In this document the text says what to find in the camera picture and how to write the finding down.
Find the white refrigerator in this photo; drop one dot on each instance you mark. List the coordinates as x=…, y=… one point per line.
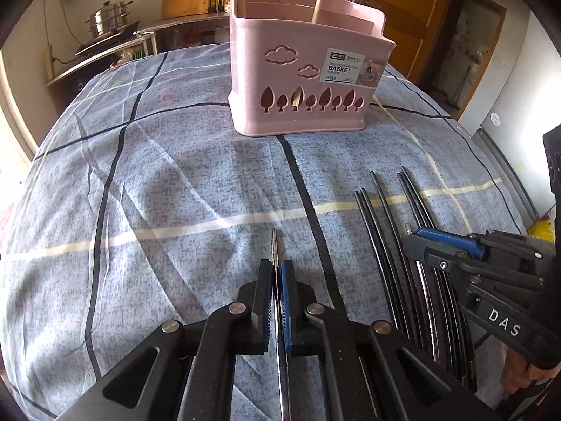
x=504, y=74

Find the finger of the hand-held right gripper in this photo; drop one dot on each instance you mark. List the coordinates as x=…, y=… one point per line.
x=451, y=239
x=434, y=256

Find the blue plaid tablecloth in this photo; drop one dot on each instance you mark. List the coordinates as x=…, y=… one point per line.
x=153, y=184

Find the black gas stove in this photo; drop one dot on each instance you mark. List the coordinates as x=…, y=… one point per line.
x=103, y=43

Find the pink plastic utensil basket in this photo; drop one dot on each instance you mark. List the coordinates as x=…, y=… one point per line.
x=263, y=96

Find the stainless steel kitchen counter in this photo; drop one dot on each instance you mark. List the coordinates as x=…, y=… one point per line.
x=87, y=63

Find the brown wooden door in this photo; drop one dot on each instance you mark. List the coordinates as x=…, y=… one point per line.
x=394, y=4

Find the yellow plastic bag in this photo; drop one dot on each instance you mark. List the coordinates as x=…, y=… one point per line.
x=541, y=231

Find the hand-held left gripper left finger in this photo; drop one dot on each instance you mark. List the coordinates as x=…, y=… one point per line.
x=265, y=311

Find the stainless steel steamer pot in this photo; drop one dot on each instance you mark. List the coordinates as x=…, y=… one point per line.
x=107, y=19

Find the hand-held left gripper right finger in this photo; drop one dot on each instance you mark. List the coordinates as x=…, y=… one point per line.
x=287, y=311

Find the person's right hand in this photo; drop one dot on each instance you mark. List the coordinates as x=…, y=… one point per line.
x=521, y=372

